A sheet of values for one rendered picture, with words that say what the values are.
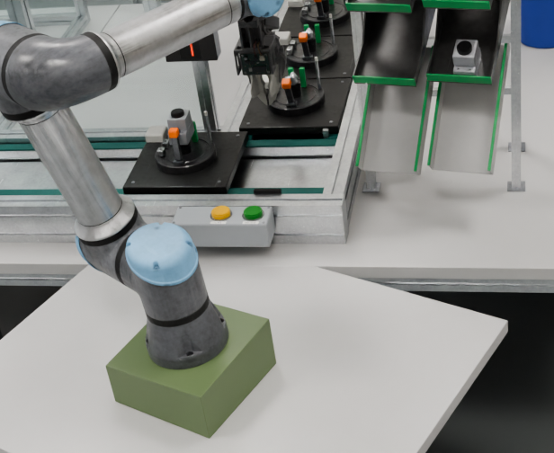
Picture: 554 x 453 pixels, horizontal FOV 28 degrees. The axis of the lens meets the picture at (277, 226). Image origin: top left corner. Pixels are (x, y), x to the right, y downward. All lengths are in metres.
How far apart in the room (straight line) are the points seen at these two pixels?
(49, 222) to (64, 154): 0.70
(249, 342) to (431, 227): 0.59
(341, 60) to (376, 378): 1.09
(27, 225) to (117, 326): 0.41
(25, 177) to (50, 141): 0.90
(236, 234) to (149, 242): 0.45
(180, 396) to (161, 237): 0.28
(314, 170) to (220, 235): 0.32
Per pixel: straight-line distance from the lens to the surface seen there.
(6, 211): 2.59
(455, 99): 2.42
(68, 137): 1.87
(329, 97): 2.75
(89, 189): 1.93
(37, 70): 1.71
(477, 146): 2.38
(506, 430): 3.18
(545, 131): 2.77
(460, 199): 2.52
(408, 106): 2.42
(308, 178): 2.54
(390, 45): 2.37
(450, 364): 2.09
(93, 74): 1.71
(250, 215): 2.34
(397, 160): 2.39
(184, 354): 2.00
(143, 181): 2.53
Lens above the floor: 2.26
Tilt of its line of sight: 34 degrees down
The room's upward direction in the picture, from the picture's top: 9 degrees counter-clockwise
